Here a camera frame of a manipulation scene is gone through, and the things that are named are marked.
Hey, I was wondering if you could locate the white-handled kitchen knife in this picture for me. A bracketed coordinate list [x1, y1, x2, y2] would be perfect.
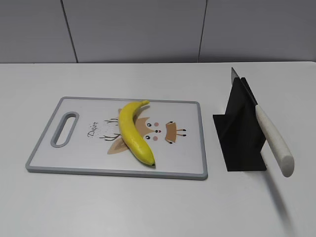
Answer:
[231, 67, 295, 177]

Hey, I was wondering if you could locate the yellow plastic banana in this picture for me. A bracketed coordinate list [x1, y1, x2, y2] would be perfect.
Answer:
[118, 100, 156, 166]

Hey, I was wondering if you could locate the white grey-rimmed cutting board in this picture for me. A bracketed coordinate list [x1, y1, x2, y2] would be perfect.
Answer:
[25, 97, 208, 180]

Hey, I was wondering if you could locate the black knife stand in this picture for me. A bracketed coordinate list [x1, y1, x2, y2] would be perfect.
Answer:
[213, 78, 267, 171]

